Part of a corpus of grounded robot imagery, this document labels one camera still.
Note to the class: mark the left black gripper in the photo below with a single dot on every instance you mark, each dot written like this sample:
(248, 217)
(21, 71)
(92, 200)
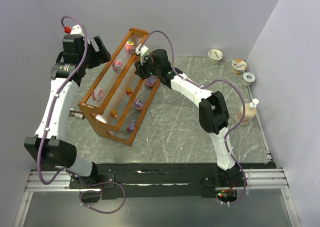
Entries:
(93, 53)

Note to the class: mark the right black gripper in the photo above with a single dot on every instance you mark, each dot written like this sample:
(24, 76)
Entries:
(142, 69)

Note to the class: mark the pink egg toy blue spots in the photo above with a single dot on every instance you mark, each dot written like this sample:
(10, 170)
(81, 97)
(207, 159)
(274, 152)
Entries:
(117, 65)

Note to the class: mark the pink pot toy green top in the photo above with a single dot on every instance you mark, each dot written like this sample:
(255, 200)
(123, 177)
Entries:
(129, 47)

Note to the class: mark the pink egg toy white frill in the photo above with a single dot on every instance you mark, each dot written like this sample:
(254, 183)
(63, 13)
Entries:
(96, 94)

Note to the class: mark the pink ball purple bunny toy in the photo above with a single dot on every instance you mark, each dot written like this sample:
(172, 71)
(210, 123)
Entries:
(138, 104)

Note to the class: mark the small purple bunny toy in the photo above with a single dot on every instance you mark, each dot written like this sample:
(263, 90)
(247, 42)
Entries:
(131, 126)

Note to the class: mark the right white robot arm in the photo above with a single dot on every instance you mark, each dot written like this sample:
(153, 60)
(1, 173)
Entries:
(213, 114)

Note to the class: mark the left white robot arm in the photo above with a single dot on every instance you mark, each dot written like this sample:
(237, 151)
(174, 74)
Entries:
(48, 146)

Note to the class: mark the orange wooden tiered shelf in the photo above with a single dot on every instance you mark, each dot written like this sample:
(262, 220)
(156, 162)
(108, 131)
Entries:
(114, 95)

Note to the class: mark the white yogurt cup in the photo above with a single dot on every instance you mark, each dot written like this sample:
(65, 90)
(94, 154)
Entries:
(215, 56)

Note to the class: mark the brown chocolate bar wrapper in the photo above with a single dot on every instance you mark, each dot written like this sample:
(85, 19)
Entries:
(76, 113)

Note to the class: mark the orange yogurt cup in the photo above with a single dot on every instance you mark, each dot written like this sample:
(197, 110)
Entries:
(238, 66)

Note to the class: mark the beige soap pump bottle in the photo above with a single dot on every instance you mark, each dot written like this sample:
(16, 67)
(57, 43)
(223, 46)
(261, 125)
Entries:
(249, 110)

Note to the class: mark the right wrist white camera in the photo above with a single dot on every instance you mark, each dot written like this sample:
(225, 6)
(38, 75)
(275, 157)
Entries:
(142, 51)

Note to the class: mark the wrist white camera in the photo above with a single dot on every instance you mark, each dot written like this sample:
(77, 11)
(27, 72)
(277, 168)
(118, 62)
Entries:
(75, 31)
(142, 51)

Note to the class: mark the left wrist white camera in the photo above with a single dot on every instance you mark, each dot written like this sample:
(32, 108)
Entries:
(75, 31)

